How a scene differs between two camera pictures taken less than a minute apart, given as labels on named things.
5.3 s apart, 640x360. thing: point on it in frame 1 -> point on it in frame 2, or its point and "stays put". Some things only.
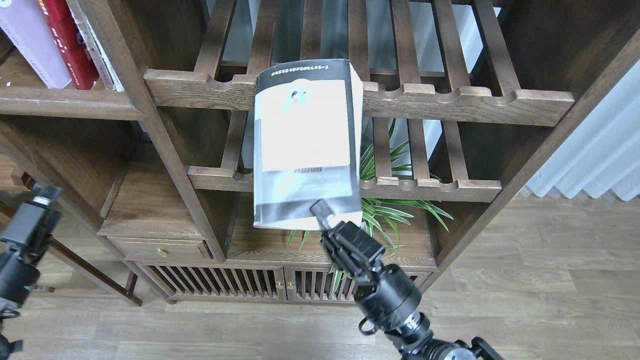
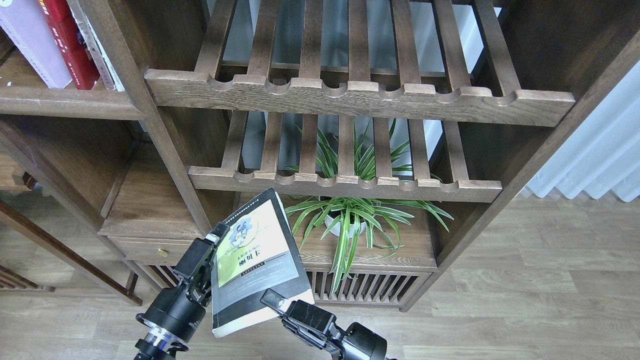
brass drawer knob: (162, 251) stays put
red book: (69, 43) stays put
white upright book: (94, 49) stays put
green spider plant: (381, 215) stays put
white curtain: (602, 154) stays put
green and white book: (308, 144) -> (255, 250)
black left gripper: (27, 235) -> (172, 316)
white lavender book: (23, 21) stays put
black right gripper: (390, 302) -> (360, 343)
